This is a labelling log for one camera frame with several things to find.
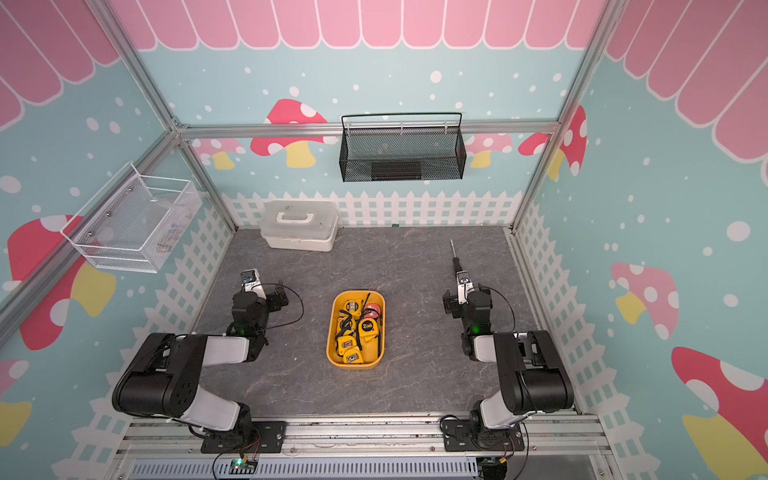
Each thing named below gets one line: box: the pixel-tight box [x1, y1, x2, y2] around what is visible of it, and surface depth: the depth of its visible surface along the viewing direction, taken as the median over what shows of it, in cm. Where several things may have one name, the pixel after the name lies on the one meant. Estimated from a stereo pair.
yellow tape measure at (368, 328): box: [358, 318, 379, 340], surface depth 90 cm
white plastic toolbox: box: [260, 200, 339, 252], surface depth 111 cm
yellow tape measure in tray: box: [343, 351, 363, 364], surface depth 86 cm
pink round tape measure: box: [363, 303, 381, 319], surface depth 96 cm
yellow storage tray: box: [326, 290, 386, 370], surface depth 91 cm
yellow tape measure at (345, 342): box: [337, 335, 357, 355], surface depth 89 cm
